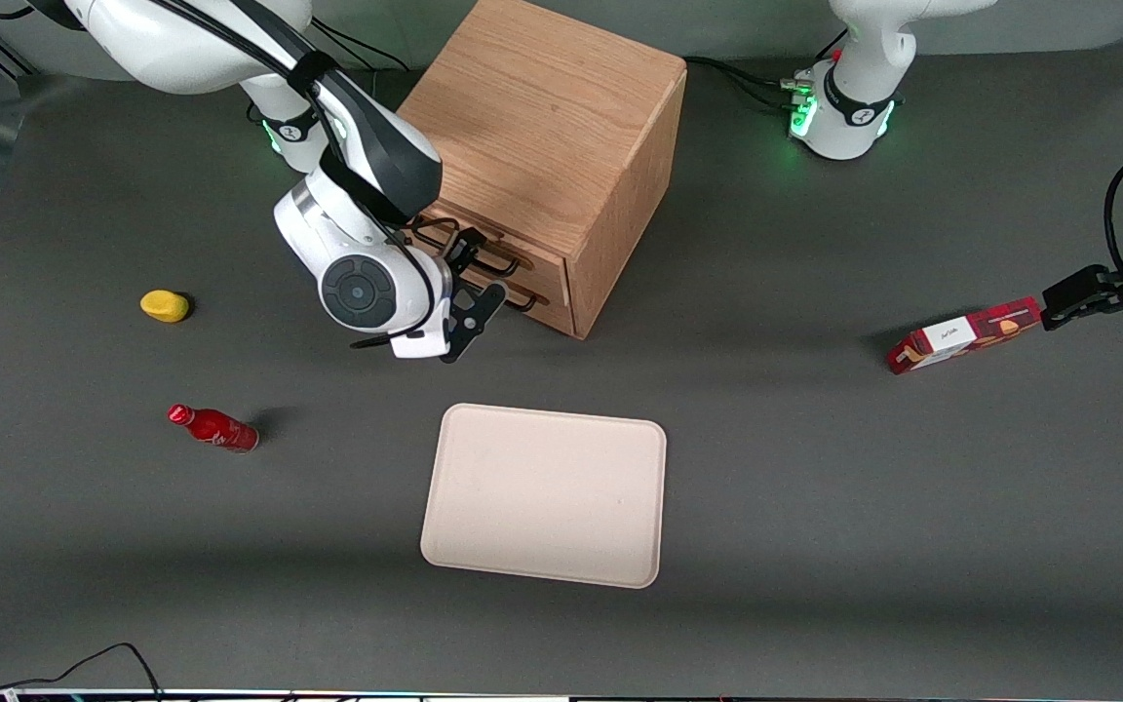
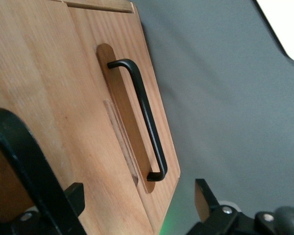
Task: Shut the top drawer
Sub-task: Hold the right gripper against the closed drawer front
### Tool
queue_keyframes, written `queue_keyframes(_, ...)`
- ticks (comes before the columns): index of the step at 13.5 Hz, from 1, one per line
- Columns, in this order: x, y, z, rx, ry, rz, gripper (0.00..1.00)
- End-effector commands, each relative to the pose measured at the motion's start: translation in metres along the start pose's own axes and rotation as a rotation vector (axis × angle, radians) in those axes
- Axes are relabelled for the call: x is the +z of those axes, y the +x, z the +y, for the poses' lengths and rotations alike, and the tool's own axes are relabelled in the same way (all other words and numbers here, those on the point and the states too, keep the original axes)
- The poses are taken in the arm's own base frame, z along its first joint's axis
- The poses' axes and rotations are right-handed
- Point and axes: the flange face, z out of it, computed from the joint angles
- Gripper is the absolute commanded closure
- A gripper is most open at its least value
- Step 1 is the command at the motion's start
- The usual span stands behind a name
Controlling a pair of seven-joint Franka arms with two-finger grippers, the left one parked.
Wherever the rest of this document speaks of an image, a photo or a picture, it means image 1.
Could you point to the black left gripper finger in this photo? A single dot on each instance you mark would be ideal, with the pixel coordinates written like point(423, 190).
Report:
point(1076, 294)

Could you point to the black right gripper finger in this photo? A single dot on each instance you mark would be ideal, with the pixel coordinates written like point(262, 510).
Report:
point(467, 246)
point(454, 283)

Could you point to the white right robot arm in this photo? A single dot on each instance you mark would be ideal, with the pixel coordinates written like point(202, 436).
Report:
point(357, 234)

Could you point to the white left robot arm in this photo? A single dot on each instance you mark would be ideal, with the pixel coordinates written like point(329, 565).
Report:
point(854, 88)

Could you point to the oak wooden drawer cabinet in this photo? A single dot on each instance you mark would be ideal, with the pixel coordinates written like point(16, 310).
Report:
point(542, 117)

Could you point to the red tartan shortbread box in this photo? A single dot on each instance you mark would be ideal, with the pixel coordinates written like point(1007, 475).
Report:
point(961, 336)

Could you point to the beige plastic tray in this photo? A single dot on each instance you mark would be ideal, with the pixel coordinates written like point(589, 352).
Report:
point(547, 497)

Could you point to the red soda bottle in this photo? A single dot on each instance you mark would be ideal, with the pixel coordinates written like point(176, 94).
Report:
point(215, 428)

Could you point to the yellow lemon toy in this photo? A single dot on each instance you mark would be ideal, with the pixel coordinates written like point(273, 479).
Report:
point(164, 306)

